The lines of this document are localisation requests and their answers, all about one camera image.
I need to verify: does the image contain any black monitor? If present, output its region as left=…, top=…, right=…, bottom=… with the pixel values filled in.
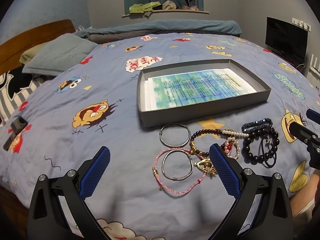
left=265, top=17, right=308, bottom=65

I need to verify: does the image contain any wooden window shelf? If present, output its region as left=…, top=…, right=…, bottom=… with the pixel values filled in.
left=121, top=9, right=210, bottom=18

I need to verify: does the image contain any grey blue pillow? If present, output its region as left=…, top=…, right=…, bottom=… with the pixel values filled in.
left=22, top=33, right=98, bottom=76

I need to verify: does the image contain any white wall outlet strip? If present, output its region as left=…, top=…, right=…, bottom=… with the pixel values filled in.
left=292, top=18, right=311, bottom=32

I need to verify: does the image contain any olive green pillow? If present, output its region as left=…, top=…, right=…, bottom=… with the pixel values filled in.
left=19, top=42, right=47, bottom=65

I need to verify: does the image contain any red bead charm bracelet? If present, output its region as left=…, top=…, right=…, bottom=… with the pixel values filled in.
left=223, top=139, right=235, bottom=155

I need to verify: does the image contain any small black camera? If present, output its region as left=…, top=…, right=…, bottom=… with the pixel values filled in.
left=3, top=116, right=28, bottom=151

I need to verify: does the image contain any wooden headboard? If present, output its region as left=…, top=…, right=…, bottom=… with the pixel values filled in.
left=0, top=19, right=75, bottom=75

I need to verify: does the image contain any pink string bracelet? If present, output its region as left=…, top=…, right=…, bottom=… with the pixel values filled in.
left=151, top=147, right=207, bottom=196

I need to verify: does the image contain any black hair tie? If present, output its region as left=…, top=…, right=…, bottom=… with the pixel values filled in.
left=258, top=135, right=278, bottom=169

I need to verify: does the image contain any gold heart charm bracelet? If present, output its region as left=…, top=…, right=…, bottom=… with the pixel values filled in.
left=194, top=157, right=218, bottom=176

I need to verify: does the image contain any teal folded blanket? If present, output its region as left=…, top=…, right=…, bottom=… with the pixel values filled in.
left=74, top=19, right=242, bottom=44

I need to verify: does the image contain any beige cloth on shelf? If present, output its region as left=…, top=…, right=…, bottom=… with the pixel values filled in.
left=162, top=0, right=177, bottom=10

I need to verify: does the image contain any large black bead bracelet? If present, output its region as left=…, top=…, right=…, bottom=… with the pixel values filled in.
left=241, top=127, right=280, bottom=165

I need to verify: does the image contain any grey shallow cardboard box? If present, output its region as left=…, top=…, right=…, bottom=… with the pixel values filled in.
left=137, top=59, right=271, bottom=128

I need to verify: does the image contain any silver bangle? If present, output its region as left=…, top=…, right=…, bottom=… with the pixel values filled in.
left=159, top=123, right=191, bottom=148
left=161, top=148, right=194, bottom=181

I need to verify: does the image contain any blue cartoon bed sheet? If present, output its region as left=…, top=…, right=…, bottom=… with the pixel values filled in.
left=1, top=33, right=319, bottom=239

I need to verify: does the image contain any striped black white pillow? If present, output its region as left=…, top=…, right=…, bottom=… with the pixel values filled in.
left=0, top=65, right=53, bottom=125

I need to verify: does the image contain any green cloth on shelf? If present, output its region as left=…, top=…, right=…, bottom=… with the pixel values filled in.
left=129, top=1, right=162, bottom=14

